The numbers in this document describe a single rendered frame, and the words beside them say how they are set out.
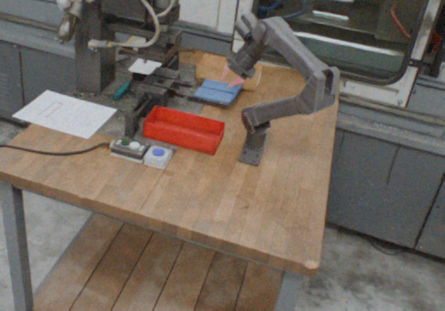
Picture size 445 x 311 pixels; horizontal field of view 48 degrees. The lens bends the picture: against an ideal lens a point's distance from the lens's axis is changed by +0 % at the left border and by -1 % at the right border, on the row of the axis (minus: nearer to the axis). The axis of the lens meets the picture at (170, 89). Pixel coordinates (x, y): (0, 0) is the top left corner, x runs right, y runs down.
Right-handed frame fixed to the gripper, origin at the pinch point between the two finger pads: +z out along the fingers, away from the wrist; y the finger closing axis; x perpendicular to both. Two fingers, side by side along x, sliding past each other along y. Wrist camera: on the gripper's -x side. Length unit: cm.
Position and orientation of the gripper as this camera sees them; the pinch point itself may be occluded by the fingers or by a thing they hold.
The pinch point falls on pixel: (225, 82)
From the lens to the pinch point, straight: 161.2
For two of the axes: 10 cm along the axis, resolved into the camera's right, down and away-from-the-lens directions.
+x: -3.2, 4.5, -8.4
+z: -5.3, 6.5, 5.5
